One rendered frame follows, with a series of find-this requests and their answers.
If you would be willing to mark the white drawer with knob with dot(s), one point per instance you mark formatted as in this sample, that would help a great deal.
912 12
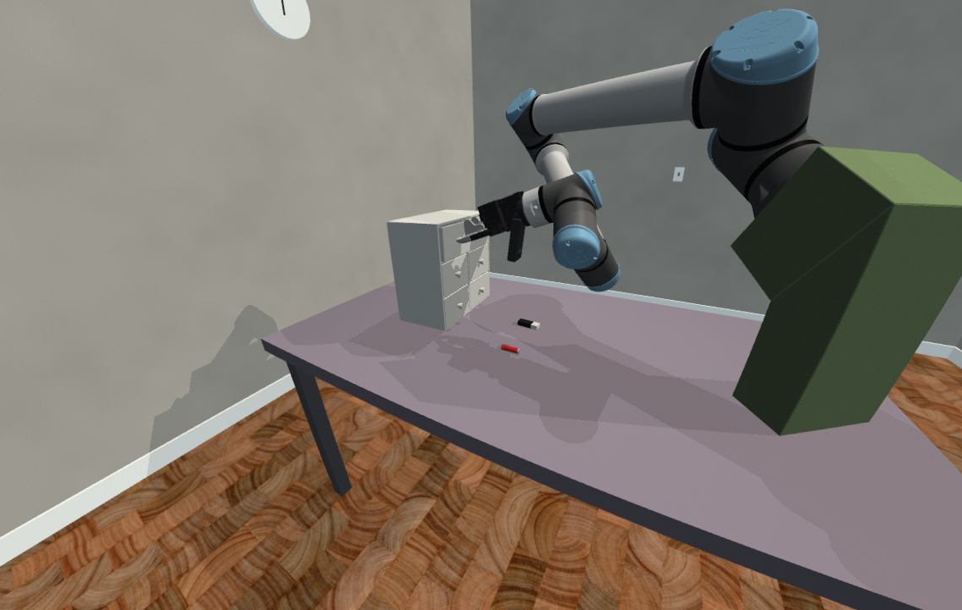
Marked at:
478 241
448 235

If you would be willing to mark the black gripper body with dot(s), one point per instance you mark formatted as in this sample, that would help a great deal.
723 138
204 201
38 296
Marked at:
498 214

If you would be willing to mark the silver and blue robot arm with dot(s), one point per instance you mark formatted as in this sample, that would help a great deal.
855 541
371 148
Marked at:
754 85

